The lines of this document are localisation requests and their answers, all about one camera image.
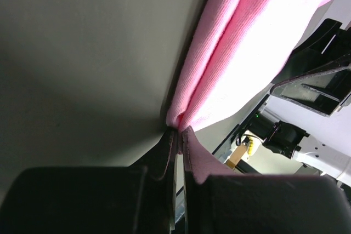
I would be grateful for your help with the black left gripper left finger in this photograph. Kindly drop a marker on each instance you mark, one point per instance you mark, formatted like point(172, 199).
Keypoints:
point(139, 198)

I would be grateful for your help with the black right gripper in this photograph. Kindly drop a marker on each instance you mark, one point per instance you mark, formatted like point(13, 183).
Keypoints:
point(323, 90)

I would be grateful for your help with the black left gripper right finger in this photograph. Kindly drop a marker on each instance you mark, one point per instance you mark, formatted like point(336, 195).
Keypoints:
point(217, 200)

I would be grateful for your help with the pink t-shirt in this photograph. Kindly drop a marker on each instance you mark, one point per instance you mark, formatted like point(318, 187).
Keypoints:
point(238, 47)

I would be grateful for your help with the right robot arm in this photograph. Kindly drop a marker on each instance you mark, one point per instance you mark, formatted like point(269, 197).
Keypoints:
point(297, 143)

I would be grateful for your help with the yellow object in background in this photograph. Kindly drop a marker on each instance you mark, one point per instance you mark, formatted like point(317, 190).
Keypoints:
point(252, 145)

